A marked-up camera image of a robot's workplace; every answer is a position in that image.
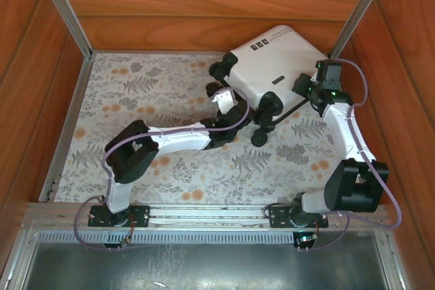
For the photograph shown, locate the white hard-shell suitcase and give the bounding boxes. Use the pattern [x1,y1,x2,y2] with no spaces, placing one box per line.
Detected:
[205,24,330,148]

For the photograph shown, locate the floral tablecloth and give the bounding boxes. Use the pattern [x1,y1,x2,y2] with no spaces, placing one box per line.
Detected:
[54,51,370,204]

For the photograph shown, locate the shiny metal sheet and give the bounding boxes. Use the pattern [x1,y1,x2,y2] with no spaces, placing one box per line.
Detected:
[23,242,388,290]

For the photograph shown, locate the aluminium frame post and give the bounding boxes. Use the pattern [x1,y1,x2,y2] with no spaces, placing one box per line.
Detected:
[32,0,94,62]
[329,0,395,63]

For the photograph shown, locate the silver rail between bases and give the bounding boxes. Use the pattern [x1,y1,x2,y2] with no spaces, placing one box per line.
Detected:
[148,205,271,227]

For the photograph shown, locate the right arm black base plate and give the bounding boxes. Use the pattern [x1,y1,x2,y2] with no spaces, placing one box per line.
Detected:
[268,205,330,229]

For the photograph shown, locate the grey slotted cable duct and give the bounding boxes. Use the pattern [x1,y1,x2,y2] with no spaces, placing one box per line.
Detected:
[33,230,378,246]

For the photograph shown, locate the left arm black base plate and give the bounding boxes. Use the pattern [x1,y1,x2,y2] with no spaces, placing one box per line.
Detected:
[87,204,150,228]

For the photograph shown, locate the small circuit board with wires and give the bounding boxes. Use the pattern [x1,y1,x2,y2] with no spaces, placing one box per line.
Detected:
[295,230,320,250]
[117,225,137,249]

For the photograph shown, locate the grey table side rail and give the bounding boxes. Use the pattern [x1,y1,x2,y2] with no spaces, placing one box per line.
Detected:
[37,58,92,202]

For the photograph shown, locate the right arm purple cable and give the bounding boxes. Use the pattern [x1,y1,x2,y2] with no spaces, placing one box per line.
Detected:
[298,58,404,253]

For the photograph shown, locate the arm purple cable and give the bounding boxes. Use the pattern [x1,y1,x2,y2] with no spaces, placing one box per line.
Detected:
[298,58,404,253]
[73,86,251,253]

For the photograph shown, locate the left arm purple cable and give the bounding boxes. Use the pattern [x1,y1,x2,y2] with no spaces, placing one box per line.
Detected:
[73,86,251,253]

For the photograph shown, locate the aluminium frame beam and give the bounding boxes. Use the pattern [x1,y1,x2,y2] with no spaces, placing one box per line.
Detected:
[22,201,389,235]

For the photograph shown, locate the aluminium frame bar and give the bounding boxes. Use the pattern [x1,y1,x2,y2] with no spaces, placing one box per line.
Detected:
[0,230,38,290]
[373,230,408,290]

